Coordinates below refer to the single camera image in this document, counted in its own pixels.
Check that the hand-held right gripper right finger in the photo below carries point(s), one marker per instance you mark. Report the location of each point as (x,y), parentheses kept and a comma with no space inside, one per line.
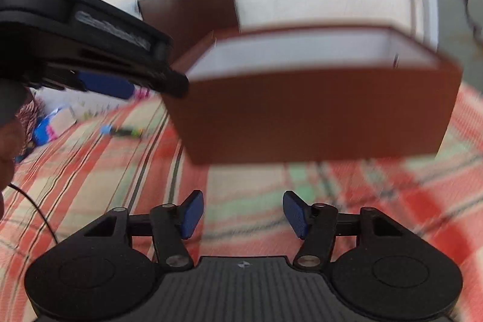
(296,214)

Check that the brown box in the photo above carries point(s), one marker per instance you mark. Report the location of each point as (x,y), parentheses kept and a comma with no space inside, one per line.
(313,110)

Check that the brown wooden headboard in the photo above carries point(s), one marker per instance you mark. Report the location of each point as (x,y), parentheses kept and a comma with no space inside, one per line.
(188,9)

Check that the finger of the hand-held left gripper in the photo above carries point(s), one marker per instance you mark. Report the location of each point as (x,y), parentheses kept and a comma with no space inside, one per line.
(105,85)
(169,80)

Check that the red striped cloth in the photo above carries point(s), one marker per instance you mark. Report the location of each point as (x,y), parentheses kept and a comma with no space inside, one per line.
(30,118)

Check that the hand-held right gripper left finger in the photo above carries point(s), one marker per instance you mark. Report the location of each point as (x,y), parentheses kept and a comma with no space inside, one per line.
(192,213)

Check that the red plaid bed mat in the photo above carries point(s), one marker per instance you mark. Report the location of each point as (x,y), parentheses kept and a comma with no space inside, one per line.
(245,190)

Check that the person's left hand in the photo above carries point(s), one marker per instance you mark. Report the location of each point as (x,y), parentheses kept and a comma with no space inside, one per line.
(9,152)

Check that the small blue and green object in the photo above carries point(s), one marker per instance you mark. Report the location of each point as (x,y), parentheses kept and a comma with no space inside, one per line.
(120,132)

